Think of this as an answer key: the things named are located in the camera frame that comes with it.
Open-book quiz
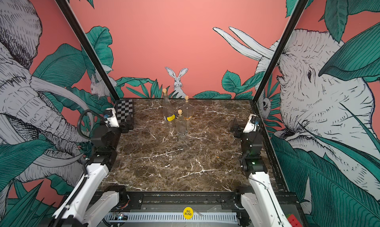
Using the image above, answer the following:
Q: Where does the glass bottle blue label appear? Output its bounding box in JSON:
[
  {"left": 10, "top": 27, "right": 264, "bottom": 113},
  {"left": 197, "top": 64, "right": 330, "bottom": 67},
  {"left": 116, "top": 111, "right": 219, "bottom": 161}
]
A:
[{"left": 176, "top": 109, "right": 187, "bottom": 139}]

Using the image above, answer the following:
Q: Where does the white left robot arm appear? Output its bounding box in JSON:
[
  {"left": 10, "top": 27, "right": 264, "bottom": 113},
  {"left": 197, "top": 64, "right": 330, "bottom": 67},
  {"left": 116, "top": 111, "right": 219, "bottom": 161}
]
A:
[{"left": 49, "top": 118, "right": 130, "bottom": 227}]

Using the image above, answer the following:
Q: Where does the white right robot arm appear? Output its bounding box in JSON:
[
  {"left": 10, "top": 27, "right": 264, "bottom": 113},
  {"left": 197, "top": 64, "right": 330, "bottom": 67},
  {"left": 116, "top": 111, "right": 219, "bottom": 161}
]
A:
[{"left": 231, "top": 125, "right": 291, "bottom": 227}]

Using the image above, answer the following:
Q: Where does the glass bottle yellow price label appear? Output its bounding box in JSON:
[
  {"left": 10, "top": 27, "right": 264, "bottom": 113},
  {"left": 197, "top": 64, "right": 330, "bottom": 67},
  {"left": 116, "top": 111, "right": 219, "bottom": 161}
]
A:
[{"left": 161, "top": 88, "right": 176, "bottom": 127}]

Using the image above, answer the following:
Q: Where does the black white chessboard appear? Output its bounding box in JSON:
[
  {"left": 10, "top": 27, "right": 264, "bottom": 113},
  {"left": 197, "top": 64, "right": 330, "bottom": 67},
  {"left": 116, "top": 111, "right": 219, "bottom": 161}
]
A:
[{"left": 115, "top": 98, "right": 134, "bottom": 124}]

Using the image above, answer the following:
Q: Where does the yellow round big blind sticker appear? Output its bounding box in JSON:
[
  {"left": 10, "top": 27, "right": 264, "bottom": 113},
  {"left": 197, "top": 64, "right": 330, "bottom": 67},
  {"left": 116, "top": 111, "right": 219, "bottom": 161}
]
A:
[{"left": 183, "top": 207, "right": 194, "bottom": 220}]

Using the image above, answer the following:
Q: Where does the colourful cube bottom right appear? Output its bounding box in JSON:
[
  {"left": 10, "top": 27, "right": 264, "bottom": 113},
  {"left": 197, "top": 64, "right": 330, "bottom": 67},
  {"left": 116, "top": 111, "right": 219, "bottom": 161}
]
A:
[{"left": 287, "top": 214, "right": 302, "bottom": 227}]

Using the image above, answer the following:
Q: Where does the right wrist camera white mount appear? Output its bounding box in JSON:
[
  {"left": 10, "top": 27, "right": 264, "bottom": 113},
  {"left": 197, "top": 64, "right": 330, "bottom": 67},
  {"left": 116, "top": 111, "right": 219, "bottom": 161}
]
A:
[{"left": 243, "top": 114, "right": 261, "bottom": 134}]

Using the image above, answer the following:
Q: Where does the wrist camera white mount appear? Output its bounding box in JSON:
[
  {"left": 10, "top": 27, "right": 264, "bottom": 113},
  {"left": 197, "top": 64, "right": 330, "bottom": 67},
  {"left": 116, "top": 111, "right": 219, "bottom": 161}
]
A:
[
  {"left": 243, "top": 114, "right": 261, "bottom": 134},
  {"left": 104, "top": 108, "right": 119, "bottom": 128}
]

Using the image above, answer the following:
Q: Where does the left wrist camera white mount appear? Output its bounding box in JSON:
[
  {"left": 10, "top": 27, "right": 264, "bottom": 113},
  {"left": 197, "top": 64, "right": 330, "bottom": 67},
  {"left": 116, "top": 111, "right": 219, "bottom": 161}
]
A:
[{"left": 104, "top": 108, "right": 119, "bottom": 128}]

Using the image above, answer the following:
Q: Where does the white perforated cable tray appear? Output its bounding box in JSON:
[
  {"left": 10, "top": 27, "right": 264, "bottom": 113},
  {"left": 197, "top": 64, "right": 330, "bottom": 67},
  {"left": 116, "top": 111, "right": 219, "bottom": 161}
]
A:
[{"left": 104, "top": 212, "right": 239, "bottom": 224}]

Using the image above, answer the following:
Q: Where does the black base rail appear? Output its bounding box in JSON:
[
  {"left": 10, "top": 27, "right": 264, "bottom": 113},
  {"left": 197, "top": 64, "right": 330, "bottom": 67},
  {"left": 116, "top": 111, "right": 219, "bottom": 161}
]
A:
[{"left": 88, "top": 191, "right": 300, "bottom": 211}]

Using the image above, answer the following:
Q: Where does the black left frame post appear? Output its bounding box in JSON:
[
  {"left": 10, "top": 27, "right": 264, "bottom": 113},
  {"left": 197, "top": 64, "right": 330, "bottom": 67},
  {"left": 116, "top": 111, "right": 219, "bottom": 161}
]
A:
[{"left": 55, "top": 0, "right": 119, "bottom": 101}]

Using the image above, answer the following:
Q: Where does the black frame post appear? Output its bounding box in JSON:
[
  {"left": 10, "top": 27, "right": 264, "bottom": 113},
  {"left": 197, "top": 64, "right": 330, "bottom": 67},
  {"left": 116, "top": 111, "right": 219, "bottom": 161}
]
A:
[
  {"left": 253, "top": 0, "right": 309, "bottom": 104},
  {"left": 55, "top": 0, "right": 119, "bottom": 101}
]

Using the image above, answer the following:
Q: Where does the black right frame post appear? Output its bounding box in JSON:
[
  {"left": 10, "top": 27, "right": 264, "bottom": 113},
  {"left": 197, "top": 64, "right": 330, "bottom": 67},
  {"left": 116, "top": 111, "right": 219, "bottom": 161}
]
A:
[{"left": 253, "top": 0, "right": 309, "bottom": 104}]

